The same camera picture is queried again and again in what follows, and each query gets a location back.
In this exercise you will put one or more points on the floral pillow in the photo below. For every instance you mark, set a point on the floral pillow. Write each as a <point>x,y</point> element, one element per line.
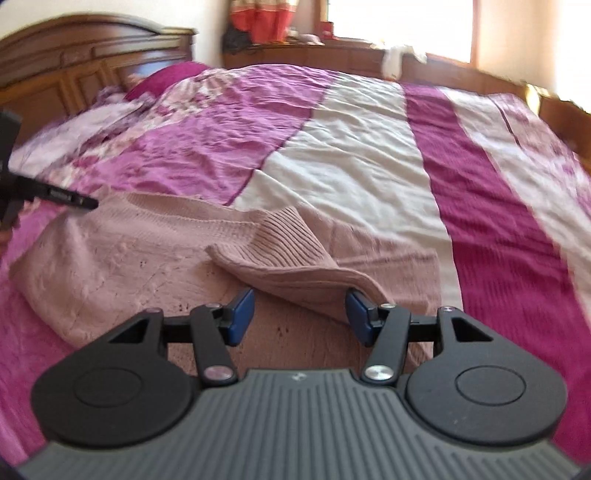
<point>60,142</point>

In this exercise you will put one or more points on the orange white curtain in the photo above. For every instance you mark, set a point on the orange white curtain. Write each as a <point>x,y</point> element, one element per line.
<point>266,21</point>

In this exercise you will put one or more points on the wooden headboard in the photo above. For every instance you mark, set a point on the wooden headboard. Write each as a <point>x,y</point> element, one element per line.
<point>53,70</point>

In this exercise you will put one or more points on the pink knitted sweater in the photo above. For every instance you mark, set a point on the pink knitted sweater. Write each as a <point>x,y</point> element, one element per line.
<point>88,272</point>

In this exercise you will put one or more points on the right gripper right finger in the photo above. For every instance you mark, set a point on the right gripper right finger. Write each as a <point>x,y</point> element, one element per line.
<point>385,329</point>

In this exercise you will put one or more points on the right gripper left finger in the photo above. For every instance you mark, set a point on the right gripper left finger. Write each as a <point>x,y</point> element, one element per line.
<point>215,327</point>

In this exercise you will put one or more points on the red box on cabinet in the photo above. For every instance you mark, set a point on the red box on cabinet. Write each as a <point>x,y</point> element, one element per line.
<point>327,30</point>

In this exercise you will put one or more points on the magenta floral bed cover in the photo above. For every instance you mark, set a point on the magenta floral bed cover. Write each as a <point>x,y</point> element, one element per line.
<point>481,180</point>

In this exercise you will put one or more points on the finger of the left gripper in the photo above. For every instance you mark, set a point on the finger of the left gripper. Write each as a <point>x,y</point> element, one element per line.
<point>28,189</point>

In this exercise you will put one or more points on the white cloth on cabinet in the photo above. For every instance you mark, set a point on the white cloth on cabinet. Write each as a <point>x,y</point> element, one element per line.
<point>392,64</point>

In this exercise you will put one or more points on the magenta pillow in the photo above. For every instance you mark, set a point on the magenta pillow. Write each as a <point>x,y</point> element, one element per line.
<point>158,82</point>

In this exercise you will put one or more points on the dark bag on cabinet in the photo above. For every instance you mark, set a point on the dark bag on cabinet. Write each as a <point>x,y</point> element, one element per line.
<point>234,40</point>

